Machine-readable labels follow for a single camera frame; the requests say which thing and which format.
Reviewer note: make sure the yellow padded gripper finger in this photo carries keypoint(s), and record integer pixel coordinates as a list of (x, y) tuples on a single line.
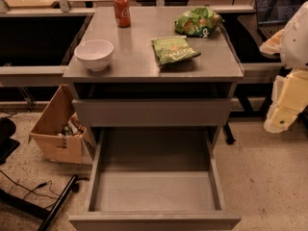
[(279, 119)]

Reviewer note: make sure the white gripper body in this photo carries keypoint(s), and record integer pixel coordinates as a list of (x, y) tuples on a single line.
[(295, 43)]

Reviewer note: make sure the green jalapeno chip bag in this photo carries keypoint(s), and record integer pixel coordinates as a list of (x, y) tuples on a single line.
[(170, 50)]

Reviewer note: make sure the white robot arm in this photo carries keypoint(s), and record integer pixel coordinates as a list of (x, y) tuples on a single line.
[(291, 42)]

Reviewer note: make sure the crumpled green chip bag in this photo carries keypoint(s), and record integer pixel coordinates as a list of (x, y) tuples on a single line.
[(198, 22)]

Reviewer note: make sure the grey drawer cabinet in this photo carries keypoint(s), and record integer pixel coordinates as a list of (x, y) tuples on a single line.
[(135, 75)]

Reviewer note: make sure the open middle drawer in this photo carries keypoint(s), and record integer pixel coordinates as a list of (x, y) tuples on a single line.
[(154, 179)]

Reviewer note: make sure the closed top drawer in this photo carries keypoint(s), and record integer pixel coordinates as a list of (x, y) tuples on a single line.
[(151, 113)]

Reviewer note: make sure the black laptop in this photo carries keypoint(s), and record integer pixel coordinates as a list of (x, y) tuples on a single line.
[(273, 15)]

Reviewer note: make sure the orange soda can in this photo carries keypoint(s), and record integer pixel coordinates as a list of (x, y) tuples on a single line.
[(122, 13)]

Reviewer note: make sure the white bowl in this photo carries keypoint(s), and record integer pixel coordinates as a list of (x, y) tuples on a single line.
[(94, 54)]

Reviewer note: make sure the cardboard box with items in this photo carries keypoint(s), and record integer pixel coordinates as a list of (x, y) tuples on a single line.
[(58, 139)]

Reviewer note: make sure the black metal stand leg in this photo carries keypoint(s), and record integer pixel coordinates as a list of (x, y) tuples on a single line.
[(35, 210)]

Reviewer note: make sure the black office chair base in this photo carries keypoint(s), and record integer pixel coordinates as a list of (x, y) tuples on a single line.
[(7, 144)]

